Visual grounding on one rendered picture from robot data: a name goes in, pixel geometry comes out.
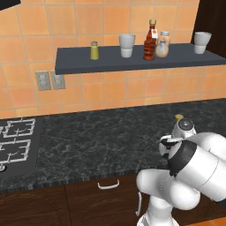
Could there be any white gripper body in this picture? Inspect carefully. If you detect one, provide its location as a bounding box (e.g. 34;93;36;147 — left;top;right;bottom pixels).
158;134;181;157

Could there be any red condiment bottle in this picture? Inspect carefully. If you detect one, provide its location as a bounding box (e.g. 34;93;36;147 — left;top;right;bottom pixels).
142;19;160;62

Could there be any yellow green shaker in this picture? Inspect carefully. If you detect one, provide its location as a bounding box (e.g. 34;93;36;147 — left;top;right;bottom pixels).
89;41;100;61

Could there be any dark wood cabinet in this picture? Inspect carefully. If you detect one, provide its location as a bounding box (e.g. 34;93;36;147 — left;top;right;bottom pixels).
191;0;226;58

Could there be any dark wood cupboard front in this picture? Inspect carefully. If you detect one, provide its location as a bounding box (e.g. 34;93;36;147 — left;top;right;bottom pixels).
64;172;151;226

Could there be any pale orange jar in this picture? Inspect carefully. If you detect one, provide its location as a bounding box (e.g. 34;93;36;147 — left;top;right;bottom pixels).
154;30;172;59

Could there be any white cup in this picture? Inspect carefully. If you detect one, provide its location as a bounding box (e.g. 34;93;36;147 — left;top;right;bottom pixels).
192;31;213;56
118;33;137;59

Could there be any dark wood cupboard door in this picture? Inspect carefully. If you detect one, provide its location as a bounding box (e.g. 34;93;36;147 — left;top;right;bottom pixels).
0;185;72;226

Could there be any black hob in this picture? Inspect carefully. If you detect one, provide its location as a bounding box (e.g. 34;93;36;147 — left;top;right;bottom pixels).
0;117;44;178

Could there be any black range hood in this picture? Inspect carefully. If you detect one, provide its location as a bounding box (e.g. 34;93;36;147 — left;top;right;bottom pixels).
0;0;21;11

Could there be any white upright handle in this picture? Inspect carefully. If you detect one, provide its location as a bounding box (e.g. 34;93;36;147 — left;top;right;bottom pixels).
135;191;143;217

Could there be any white curved handle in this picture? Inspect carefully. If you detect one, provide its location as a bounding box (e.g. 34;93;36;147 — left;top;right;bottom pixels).
97;179;121;191

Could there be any dark grey wall shelf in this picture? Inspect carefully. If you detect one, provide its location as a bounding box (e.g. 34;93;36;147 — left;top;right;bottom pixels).
54;42;226;76

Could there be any grey wall socket plate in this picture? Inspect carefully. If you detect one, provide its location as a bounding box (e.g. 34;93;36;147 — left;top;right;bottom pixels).
49;70;66;91
34;70;53;92

